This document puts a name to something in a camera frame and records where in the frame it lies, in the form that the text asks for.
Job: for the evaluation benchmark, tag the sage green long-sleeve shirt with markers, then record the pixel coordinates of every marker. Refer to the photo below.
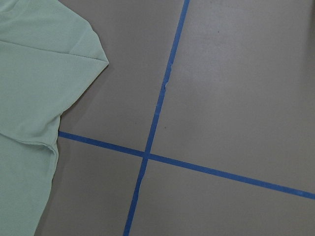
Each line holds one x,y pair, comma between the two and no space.
49,56

